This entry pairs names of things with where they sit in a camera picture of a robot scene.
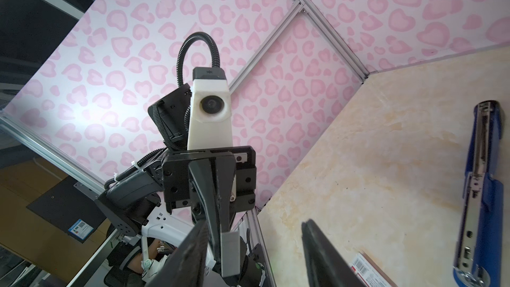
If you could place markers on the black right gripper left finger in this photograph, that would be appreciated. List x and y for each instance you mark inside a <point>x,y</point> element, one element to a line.
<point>187,266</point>

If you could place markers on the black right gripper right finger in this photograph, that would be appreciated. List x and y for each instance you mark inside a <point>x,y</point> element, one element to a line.
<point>325,266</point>

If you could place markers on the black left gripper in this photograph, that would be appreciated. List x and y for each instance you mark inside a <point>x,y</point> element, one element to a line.
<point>222,179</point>

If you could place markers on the red white staple box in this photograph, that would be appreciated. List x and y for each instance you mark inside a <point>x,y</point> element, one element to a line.
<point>369,273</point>

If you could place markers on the silver staple strip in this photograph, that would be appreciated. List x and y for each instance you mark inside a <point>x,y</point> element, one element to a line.
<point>230,253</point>

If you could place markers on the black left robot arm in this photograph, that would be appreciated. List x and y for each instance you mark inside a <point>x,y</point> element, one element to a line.
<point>129,198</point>

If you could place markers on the aluminium diagonal frame bar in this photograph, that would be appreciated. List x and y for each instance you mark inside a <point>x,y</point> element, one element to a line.
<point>295,9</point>

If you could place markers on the aluminium frame corner post left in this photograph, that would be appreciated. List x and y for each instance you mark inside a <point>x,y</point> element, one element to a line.
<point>334,39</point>

